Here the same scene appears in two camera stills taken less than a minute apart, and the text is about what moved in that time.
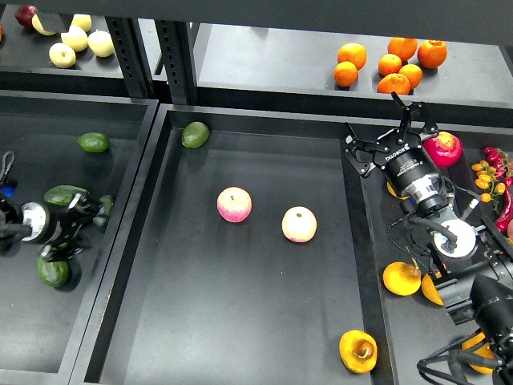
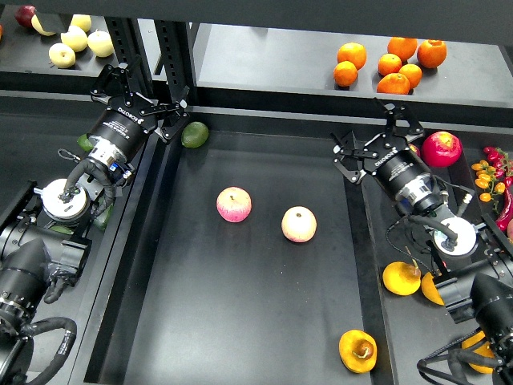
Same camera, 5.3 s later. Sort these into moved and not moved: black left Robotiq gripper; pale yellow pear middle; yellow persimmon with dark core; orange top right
Moved: black left Robotiq gripper
Not moved: orange top right; yellow persimmon with dark core; pale yellow pear middle
